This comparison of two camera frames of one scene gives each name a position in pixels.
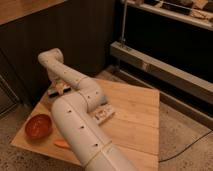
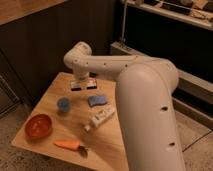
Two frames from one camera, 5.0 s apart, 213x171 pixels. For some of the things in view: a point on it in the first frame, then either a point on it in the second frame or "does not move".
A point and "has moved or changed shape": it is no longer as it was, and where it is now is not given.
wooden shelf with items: [194, 12] does not move
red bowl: [38, 127] does not move
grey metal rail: [172, 76] does not move
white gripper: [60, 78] -> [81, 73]
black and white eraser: [53, 93] has moved or changed shape
